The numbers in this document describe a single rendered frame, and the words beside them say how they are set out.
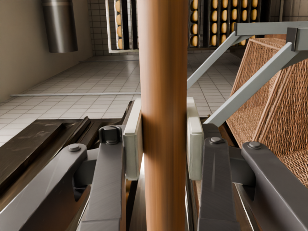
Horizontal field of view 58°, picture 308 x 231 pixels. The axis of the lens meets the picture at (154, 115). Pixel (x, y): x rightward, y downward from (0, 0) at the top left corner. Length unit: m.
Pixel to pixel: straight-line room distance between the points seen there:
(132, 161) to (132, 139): 0.01
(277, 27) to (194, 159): 0.96
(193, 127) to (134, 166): 0.04
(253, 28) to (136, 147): 0.94
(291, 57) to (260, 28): 0.48
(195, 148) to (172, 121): 0.03
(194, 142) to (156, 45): 0.06
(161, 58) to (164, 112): 0.03
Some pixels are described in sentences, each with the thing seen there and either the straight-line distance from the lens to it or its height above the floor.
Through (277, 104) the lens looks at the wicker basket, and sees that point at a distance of 1.17.
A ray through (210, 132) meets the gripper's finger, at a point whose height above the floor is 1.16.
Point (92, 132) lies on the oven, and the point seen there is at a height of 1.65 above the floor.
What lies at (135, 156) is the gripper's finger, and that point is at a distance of 0.16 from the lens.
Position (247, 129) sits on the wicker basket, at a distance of 1.56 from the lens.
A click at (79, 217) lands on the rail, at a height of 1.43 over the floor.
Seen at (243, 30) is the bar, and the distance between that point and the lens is 1.06.
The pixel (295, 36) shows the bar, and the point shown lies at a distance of 0.60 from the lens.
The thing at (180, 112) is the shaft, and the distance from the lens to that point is 0.18.
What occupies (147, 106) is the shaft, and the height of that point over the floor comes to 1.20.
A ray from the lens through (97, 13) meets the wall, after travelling 5.32.
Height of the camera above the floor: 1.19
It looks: 3 degrees up
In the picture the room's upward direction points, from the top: 91 degrees counter-clockwise
